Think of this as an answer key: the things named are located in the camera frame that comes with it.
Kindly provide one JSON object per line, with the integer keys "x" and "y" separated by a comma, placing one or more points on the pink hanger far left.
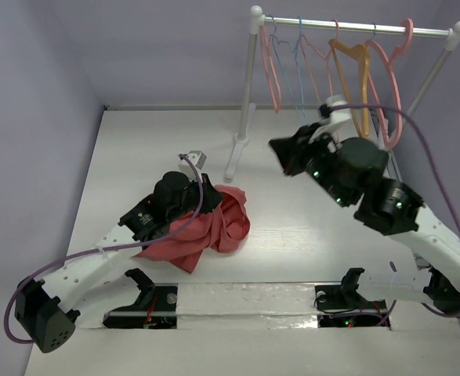
{"x": 270, "y": 70}

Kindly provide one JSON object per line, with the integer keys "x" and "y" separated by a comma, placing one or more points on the thin pink wire hanger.
{"x": 305, "y": 44}

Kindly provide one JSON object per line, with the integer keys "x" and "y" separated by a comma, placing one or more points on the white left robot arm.
{"x": 50, "y": 302}

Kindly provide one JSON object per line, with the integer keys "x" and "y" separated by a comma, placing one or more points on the blue wire hanger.
{"x": 286, "y": 54}

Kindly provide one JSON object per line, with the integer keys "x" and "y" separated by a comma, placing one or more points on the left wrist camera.
{"x": 196, "y": 158}

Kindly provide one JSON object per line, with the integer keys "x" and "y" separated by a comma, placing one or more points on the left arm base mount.
{"x": 153, "y": 308}

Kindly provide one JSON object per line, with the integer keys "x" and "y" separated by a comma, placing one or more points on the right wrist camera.
{"x": 331, "y": 120}

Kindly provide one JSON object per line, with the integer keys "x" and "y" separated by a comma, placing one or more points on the thick pink plastic hanger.
{"x": 390, "y": 141}

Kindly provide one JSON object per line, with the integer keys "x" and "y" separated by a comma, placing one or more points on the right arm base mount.
{"x": 341, "y": 306}

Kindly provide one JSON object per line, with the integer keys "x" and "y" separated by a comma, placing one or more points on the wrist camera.
{"x": 196, "y": 158}
{"x": 331, "y": 120}

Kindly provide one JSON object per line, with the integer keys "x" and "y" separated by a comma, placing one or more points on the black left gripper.
{"x": 211, "y": 197}

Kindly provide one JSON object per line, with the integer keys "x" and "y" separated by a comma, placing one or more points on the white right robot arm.
{"x": 352, "y": 173}

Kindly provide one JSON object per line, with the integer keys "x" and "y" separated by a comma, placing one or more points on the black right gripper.
{"x": 292, "y": 153}

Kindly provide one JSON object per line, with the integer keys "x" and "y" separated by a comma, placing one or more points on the red t shirt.
{"x": 222, "y": 230}

